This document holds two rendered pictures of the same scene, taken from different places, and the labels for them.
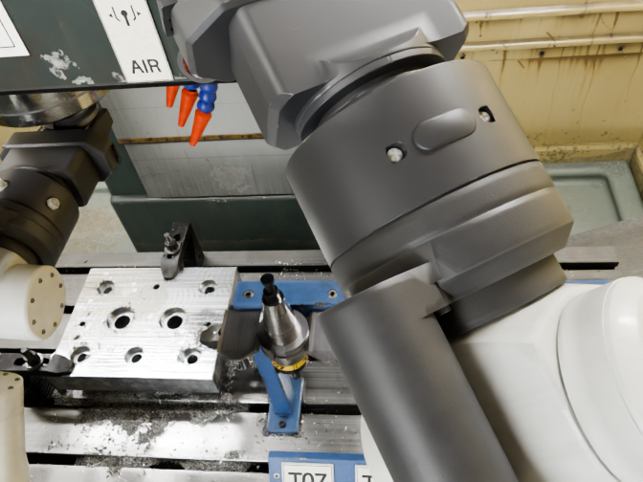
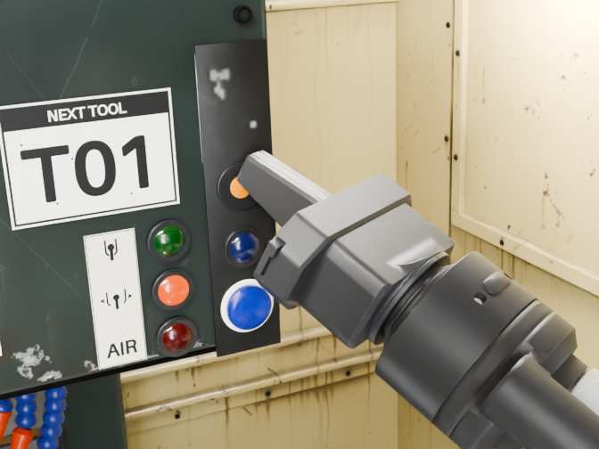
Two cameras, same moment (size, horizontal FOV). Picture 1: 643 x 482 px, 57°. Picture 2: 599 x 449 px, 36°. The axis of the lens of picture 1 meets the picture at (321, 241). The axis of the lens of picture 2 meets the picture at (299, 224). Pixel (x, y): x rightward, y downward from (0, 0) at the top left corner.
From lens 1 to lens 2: 0.34 m
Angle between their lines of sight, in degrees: 42
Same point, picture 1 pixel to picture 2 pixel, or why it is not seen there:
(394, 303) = (535, 367)
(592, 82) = (330, 417)
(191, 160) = not seen: outside the picture
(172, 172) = not seen: outside the picture
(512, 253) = (567, 339)
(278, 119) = (376, 307)
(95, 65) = (69, 356)
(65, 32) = (49, 325)
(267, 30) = (357, 250)
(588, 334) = not seen: outside the picture
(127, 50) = (109, 333)
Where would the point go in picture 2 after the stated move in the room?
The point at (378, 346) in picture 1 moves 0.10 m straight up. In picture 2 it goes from (541, 390) to (553, 181)
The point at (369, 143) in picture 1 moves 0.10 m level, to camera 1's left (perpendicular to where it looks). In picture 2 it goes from (462, 297) to (305, 355)
